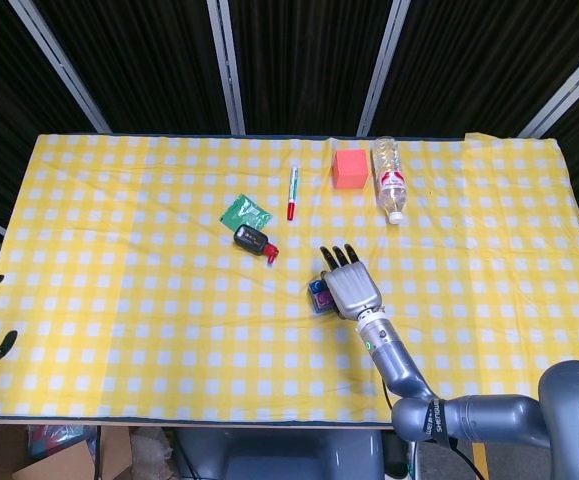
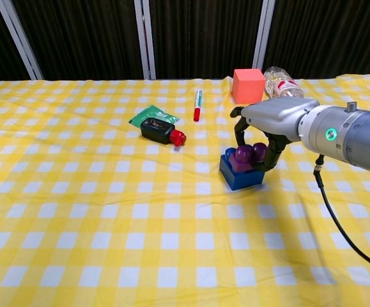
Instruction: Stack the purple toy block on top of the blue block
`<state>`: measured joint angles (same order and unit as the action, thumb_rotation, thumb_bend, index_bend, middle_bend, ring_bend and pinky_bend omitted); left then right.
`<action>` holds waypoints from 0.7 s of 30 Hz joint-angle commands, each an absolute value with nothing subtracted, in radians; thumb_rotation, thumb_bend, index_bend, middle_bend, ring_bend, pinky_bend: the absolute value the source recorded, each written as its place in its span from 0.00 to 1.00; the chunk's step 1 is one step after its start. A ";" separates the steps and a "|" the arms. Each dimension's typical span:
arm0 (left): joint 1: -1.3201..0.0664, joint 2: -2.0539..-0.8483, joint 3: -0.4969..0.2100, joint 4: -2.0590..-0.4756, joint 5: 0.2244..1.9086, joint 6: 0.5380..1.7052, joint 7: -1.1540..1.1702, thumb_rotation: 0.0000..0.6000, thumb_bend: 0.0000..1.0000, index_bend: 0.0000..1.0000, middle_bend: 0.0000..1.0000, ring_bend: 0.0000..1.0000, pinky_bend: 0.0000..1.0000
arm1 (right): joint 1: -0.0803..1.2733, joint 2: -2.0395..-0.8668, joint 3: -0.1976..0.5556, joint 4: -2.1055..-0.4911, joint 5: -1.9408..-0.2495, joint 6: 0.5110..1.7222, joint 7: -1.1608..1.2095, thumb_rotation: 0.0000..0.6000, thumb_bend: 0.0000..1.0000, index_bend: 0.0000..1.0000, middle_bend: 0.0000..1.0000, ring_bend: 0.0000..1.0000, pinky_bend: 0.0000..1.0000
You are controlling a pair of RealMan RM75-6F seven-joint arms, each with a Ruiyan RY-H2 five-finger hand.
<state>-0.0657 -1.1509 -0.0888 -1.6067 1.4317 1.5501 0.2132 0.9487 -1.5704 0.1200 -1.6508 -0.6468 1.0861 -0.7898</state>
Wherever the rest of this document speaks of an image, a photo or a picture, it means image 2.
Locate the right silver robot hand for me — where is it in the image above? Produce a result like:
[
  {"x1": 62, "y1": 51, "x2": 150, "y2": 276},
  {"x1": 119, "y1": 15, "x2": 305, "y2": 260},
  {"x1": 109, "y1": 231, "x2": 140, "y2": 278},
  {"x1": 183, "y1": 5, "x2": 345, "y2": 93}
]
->
[{"x1": 229, "y1": 97, "x2": 320, "y2": 174}]

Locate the purple two-stud building block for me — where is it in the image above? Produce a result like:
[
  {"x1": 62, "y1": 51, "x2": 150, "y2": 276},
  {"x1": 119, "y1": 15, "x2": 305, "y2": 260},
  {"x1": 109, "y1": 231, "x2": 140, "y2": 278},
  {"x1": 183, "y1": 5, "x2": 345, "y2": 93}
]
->
[{"x1": 229, "y1": 142, "x2": 268, "y2": 172}]

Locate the blue four-stud building block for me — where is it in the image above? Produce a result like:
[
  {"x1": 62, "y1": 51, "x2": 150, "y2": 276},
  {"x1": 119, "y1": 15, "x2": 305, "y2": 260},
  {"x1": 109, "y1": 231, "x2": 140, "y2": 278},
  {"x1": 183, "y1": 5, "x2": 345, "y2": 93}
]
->
[{"x1": 219, "y1": 147, "x2": 266, "y2": 192}]

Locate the clear plastic water bottle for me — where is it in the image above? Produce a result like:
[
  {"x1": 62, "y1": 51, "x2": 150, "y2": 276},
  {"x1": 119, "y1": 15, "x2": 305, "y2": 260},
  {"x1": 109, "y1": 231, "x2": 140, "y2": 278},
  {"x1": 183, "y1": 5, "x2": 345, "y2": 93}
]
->
[{"x1": 263, "y1": 66, "x2": 305, "y2": 100}]

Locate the coral pink cube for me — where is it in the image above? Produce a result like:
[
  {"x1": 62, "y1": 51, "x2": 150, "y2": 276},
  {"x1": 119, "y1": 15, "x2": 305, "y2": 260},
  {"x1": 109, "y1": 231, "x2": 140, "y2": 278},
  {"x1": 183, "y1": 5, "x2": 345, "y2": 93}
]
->
[{"x1": 231, "y1": 68, "x2": 266, "y2": 105}]

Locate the white marker with red cap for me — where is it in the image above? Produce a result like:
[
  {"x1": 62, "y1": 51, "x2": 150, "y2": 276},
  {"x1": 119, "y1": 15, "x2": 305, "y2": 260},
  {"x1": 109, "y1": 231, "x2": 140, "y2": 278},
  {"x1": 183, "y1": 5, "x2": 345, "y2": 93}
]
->
[{"x1": 192, "y1": 89, "x2": 204, "y2": 123}]

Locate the black bottle with red cap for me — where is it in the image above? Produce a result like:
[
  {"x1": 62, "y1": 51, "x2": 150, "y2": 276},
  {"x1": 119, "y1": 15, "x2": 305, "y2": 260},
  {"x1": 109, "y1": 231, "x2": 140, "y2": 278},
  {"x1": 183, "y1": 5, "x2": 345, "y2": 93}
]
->
[{"x1": 139, "y1": 116, "x2": 188, "y2": 148}]

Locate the green sachet packet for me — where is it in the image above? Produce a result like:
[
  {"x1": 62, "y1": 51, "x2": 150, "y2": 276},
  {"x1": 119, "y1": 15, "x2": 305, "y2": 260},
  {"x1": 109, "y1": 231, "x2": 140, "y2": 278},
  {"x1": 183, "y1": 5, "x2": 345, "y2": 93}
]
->
[{"x1": 127, "y1": 104, "x2": 180, "y2": 128}]

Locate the yellow white checkered tablecloth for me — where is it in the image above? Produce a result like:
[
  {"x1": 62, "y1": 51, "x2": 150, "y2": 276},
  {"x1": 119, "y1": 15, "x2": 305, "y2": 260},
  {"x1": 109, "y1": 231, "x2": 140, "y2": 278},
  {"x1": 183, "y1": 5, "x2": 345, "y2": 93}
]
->
[{"x1": 0, "y1": 73, "x2": 370, "y2": 307}]

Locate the black pleated curtain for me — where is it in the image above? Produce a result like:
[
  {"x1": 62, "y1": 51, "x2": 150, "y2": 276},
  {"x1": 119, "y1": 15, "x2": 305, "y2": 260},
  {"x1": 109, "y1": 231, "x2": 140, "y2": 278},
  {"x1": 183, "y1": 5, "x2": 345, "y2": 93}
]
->
[{"x1": 0, "y1": 0, "x2": 370, "y2": 88}]

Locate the white frame post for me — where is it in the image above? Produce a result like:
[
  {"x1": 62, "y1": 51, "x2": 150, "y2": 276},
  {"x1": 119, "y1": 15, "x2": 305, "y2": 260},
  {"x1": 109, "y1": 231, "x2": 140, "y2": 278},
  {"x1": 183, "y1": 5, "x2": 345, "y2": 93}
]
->
[
  {"x1": 252, "y1": 0, "x2": 277, "y2": 72},
  {"x1": 0, "y1": 0, "x2": 44, "y2": 81},
  {"x1": 133, "y1": 0, "x2": 157, "y2": 81}
]

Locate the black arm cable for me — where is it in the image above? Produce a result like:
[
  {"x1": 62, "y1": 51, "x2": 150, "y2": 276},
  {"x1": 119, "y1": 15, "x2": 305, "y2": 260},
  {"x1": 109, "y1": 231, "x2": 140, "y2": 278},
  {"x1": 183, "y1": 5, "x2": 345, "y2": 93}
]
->
[{"x1": 312, "y1": 153, "x2": 370, "y2": 273}]

